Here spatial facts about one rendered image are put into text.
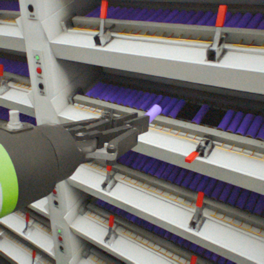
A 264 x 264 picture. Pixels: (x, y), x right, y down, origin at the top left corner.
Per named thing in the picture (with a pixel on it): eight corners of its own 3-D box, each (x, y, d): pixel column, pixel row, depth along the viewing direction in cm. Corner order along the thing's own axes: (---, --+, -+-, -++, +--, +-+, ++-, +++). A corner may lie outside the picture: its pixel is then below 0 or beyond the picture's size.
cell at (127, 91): (132, 93, 88) (119, 108, 84) (127, 92, 88) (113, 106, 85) (131, 88, 86) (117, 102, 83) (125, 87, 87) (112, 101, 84)
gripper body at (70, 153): (60, 137, 34) (112, 121, 42) (10, 120, 39) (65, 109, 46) (59, 199, 37) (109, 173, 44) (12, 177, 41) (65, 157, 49)
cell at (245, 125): (253, 120, 70) (243, 139, 67) (245, 118, 71) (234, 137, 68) (254, 114, 69) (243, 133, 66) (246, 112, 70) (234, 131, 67)
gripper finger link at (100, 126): (67, 159, 43) (59, 157, 44) (111, 138, 53) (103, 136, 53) (68, 131, 42) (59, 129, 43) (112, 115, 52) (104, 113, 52)
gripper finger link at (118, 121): (114, 137, 52) (110, 136, 53) (136, 128, 58) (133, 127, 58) (115, 119, 51) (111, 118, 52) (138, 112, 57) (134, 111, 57)
